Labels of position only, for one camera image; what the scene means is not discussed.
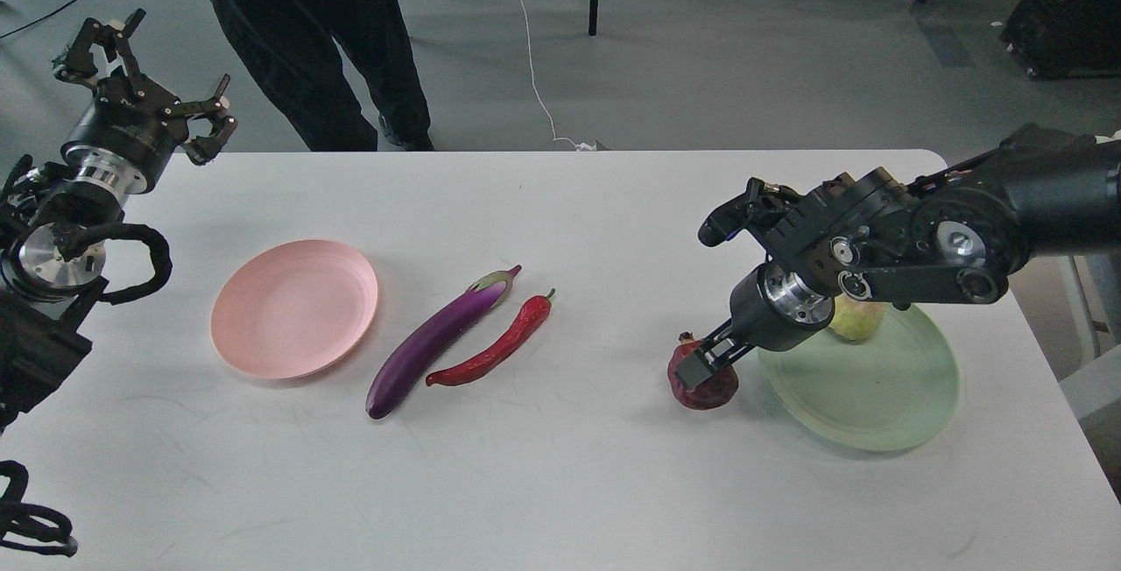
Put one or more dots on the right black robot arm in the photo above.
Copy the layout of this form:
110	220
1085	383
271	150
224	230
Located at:
952	237

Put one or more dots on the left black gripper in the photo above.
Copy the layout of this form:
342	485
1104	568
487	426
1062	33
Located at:
126	122

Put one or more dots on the green plate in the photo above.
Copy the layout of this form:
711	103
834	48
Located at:
890	393

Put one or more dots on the green yellow fruit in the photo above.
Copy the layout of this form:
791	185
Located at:
856	321

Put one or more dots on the pink plate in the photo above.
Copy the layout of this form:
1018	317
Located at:
295	309

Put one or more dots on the purple eggplant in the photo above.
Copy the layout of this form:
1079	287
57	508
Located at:
410	360

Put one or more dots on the person in dark trousers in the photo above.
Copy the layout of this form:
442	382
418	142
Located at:
341	72

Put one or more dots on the dark red pomegranate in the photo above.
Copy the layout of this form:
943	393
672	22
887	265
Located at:
714	392

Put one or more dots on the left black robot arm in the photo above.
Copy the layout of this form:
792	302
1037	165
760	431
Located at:
66	244

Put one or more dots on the black equipment case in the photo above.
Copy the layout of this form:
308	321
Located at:
1065	39

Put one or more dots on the red chili pepper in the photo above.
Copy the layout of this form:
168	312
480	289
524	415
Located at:
531	315

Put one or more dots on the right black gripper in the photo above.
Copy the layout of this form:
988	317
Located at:
771	309

